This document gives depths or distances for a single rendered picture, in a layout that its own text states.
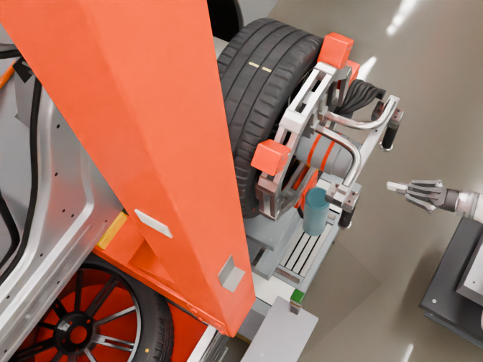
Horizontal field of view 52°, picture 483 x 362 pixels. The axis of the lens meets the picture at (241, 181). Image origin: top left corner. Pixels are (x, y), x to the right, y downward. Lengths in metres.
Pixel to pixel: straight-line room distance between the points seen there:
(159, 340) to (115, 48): 1.48
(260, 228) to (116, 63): 1.80
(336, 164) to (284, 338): 0.66
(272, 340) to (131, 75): 1.47
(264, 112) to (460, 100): 1.78
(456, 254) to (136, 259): 1.28
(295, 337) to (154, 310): 0.52
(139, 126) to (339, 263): 1.94
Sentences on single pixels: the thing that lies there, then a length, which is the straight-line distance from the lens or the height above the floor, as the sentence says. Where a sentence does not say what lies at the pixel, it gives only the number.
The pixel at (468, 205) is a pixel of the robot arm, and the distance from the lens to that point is 1.76.
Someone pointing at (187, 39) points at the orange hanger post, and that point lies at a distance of 0.59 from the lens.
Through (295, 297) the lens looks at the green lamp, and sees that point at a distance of 1.69.
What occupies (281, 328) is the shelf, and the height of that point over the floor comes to 0.45.
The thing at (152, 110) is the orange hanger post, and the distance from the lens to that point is 0.58.
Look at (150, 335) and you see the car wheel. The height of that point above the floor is 0.50.
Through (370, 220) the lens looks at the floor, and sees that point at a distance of 2.54.
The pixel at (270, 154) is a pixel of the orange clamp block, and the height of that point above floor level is 1.12.
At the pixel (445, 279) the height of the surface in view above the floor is 0.30.
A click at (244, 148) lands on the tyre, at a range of 1.43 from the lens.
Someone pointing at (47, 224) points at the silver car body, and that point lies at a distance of 1.53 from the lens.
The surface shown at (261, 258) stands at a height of 0.17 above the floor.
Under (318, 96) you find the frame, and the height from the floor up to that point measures 1.12.
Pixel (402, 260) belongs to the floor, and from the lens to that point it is 2.50.
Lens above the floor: 2.30
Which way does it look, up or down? 62 degrees down
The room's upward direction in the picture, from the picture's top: 8 degrees counter-clockwise
